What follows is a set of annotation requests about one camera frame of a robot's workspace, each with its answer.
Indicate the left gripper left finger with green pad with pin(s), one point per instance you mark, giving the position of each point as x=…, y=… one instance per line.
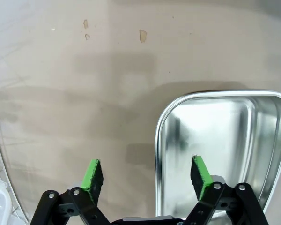
x=92, y=180

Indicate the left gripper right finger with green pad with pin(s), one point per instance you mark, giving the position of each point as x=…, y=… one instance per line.
x=201, y=178

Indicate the stainless steel rectangular container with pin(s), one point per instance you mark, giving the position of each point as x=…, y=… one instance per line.
x=213, y=129

